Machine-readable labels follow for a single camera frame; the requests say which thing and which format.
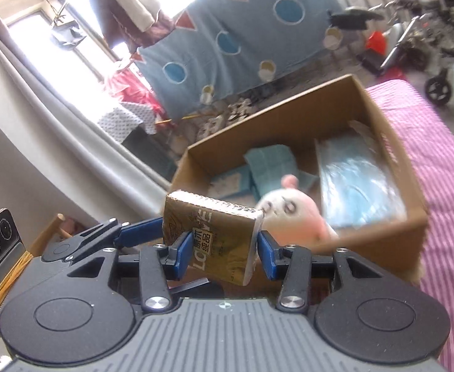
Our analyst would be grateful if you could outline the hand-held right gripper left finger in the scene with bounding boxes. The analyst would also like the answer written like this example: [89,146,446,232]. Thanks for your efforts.
[68,232,194,313]

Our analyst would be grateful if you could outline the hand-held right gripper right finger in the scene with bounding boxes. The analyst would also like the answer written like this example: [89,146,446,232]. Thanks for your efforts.
[258,231,385,313]

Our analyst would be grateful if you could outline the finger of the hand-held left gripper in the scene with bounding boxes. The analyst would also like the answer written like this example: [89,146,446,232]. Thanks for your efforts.
[41,217,165,265]
[168,277,210,296]

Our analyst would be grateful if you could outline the golden tissue pack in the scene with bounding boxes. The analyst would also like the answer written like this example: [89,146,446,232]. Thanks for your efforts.
[161,190,264,286]

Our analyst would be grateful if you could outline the pink and white plush toy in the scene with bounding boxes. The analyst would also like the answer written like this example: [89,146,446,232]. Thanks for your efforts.
[255,174,340,249]

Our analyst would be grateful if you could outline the blue rectangular carton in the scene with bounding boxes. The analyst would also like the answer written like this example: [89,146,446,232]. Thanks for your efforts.
[211,165,255,199]

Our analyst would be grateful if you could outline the teal knit cloth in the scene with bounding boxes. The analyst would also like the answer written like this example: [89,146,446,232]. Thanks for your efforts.
[244,143,320,198]

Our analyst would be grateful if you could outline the clear packet of blue masks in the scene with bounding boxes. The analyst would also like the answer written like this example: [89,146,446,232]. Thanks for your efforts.
[315,130,408,228]

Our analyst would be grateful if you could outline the brown cardboard box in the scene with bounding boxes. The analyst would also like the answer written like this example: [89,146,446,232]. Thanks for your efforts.
[171,73,429,280]

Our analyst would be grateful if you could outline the white and blue packet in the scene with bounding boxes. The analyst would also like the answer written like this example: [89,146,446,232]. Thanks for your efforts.
[347,119,382,144]

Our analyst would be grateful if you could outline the white polka-dot cloth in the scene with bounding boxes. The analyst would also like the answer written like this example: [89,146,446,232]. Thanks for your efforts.
[97,101,158,143]

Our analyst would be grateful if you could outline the yellow stick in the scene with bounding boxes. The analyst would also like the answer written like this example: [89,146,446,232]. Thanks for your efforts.
[155,113,212,125]

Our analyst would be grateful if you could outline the white platform shoe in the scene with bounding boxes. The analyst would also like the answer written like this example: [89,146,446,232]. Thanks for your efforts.
[197,118,228,140]

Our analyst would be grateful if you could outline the grey curtain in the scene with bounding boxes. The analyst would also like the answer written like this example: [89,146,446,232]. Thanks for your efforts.
[0,0,173,210]

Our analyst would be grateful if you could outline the pink hanging clothes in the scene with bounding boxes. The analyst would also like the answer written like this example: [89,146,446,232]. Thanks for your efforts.
[103,64,166,119]

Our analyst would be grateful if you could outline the white and dark sneaker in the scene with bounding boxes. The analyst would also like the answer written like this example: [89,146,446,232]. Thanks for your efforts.
[227,99,253,125]

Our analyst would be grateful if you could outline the pink checkered tablecloth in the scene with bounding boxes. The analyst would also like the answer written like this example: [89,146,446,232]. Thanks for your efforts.
[366,78,454,372]

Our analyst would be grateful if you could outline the dark hanging cloth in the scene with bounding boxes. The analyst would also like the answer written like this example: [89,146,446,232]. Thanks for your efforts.
[51,22,87,50]

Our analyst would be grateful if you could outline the blue printed blanket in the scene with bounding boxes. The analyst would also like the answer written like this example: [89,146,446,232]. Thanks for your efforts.
[136,0,346,121]

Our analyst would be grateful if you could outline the maroon and white hanging clothes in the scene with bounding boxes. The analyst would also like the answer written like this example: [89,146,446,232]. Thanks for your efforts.
[83,0,173,48]

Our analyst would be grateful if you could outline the small red object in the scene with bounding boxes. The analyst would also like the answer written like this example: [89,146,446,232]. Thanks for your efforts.
[365,31,387,54]

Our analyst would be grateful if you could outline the black flat pad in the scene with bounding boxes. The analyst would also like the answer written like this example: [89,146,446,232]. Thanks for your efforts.
[328,6,385,30]

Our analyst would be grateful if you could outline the black wheelchair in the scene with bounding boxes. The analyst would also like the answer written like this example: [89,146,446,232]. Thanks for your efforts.
[380,0,454,106]

